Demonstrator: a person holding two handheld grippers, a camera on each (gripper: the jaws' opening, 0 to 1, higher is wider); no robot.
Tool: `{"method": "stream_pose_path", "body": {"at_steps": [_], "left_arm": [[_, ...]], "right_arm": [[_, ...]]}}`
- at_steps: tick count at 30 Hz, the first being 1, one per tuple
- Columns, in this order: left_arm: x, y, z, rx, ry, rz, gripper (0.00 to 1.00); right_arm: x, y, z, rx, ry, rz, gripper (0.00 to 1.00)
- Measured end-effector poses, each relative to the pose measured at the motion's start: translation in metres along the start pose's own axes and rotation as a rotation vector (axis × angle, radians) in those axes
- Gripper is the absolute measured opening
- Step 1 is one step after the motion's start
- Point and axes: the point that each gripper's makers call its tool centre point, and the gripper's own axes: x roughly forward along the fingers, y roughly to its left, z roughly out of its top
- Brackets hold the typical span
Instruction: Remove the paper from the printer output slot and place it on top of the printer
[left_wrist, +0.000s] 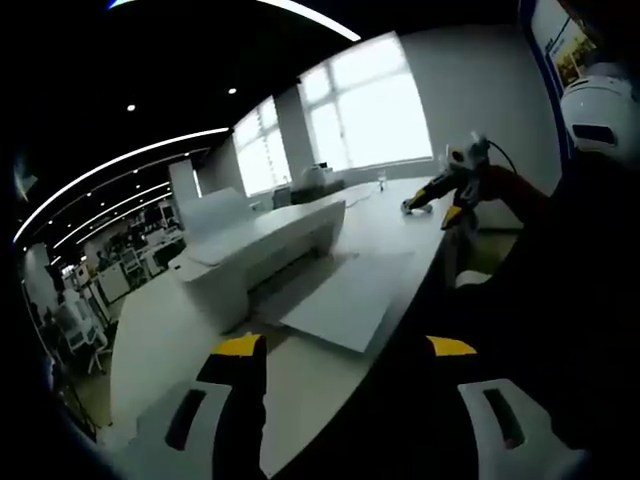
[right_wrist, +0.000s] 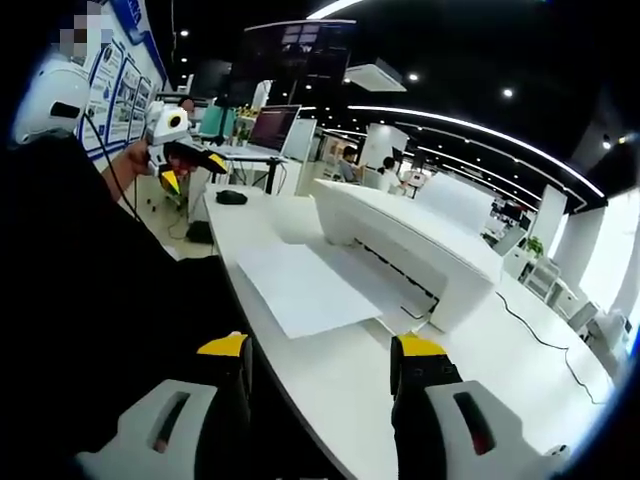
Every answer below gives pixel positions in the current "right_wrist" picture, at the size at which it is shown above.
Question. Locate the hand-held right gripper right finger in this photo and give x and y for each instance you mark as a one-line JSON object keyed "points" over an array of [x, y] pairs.
{"points": [[450, 415]]}

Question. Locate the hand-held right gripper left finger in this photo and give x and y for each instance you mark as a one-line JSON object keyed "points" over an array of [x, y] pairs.
{"points": [[175, 420]]}

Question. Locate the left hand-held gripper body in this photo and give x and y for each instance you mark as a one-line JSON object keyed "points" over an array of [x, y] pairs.
{"points": [[162, 131]]}

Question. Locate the white paper sheet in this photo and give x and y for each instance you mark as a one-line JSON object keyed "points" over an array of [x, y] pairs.
{"points": [[305, 290]]}

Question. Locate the white printer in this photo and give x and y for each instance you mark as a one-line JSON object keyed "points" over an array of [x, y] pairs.
{"points": [[400, 240]]}

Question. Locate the person's left hand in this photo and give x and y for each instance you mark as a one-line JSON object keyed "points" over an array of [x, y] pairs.
{"points": [[136, 159]]}

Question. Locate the black computer mouse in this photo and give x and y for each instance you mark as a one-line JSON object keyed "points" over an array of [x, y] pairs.
{"points": [[231, 197]]}

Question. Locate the black floor power adapter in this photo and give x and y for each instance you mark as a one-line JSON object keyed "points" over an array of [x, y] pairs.
{"points": [[201, 232]]}

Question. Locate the white standing desk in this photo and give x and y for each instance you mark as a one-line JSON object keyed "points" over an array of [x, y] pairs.
{"points": [[260, 170]]}

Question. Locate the open laptop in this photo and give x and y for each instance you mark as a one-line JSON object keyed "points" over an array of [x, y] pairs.
{"points": [[267, 132]]}

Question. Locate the white chest-worn device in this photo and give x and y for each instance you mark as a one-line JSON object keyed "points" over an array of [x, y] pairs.
{"points": [[52, 102]]}

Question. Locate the person's black clothing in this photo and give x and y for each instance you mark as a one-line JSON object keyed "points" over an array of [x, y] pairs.
{"points": [[100, 310]]}

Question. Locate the large dark hanging screen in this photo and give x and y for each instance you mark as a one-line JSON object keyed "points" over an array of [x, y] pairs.
{"points": [[295, 55]]}

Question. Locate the white chair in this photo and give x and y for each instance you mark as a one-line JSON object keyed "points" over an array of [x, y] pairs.
{"points": [[545, 277]]}

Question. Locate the green potted plant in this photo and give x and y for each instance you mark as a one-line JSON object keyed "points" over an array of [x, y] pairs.
{"points": [[535, 246]]}

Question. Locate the white ceiling air conditioner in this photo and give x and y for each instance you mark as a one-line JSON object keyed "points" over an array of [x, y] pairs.
{"points": [[376, 75]]}

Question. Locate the blue framed wall posters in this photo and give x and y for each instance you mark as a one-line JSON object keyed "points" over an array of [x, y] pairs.
{"points": [[122, 95]]}

